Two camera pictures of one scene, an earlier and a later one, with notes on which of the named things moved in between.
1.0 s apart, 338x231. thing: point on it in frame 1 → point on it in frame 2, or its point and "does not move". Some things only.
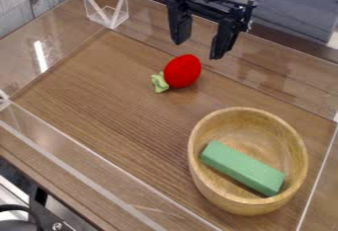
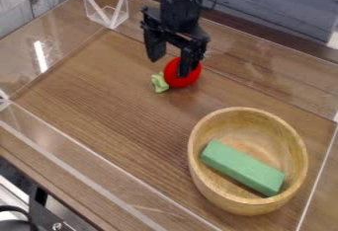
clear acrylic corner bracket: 106,16 does not move
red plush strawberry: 180,73 does not move
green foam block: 256,174 does not move
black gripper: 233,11 → 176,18
